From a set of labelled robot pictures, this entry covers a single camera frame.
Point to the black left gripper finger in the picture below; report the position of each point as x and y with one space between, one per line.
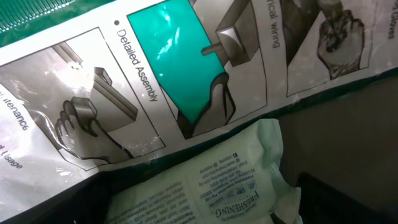
322 204

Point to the pale green wet wipes pack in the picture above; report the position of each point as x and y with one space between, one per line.
235 181

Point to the green 3M gloves package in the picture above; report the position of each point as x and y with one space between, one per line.
99 96

